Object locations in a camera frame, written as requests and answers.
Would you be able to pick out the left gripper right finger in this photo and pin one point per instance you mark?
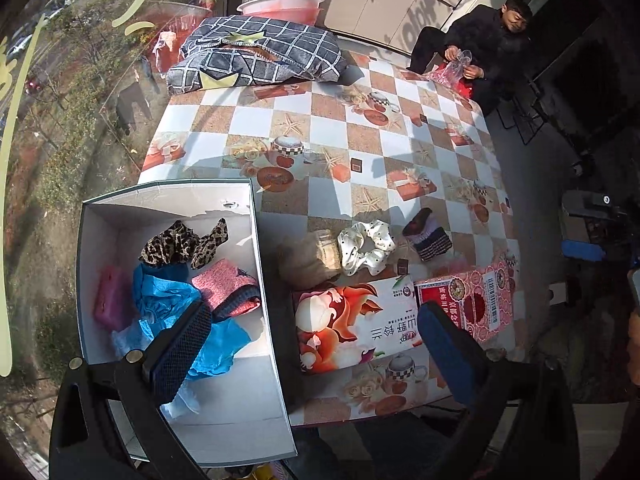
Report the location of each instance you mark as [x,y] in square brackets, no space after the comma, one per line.
[543,440]

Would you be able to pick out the pink plastic basin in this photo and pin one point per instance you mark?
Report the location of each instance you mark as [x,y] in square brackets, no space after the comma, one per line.
[304,12]

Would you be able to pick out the checkered floral tablecloth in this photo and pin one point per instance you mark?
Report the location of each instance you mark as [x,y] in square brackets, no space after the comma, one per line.
[381,146]

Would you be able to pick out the orange floral tissue pack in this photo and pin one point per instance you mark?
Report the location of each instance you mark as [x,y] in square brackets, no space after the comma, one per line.
[342,326]

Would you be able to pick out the dark plaid pillow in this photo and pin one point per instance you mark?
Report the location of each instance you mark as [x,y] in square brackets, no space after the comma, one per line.
[242,51]

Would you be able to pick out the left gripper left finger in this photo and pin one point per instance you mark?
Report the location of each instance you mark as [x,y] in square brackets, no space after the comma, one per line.
[85,442]

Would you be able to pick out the leopard print scrunchie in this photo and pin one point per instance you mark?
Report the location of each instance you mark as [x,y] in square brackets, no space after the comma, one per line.
[179,244]

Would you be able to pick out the white cabinet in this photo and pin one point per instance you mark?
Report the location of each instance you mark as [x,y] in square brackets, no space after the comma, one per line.
[395,0]

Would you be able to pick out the beige burlap pouch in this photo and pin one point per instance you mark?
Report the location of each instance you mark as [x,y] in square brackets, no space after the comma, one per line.
[310,260]

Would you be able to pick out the seated person in black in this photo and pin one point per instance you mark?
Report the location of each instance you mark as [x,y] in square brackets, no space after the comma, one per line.
[498,42]

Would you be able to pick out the pink knit sock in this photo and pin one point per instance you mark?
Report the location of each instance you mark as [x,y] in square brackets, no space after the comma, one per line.
[227,290]

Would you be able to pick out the red plastic bag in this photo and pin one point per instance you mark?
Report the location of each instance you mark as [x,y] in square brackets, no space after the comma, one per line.
[451,74]

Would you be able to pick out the blue plastic shoe cover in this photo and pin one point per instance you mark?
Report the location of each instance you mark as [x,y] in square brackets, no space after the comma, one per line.
[161,295]

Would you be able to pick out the pink bubble wrap block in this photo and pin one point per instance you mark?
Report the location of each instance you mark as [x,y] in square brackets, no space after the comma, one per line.
[113,307]

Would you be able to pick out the white polka dot scrunchie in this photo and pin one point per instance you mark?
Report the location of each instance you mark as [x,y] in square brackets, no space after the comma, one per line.
[365,245]

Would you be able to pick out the purple striped knit sock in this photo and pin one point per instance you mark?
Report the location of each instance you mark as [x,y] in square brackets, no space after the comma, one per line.
[426,235]

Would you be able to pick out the red patterned cardboard box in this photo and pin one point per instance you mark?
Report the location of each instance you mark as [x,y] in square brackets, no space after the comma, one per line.
[479,301]

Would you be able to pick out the white open storage box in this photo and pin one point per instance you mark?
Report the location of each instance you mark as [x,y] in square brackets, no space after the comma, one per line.
[235,419]

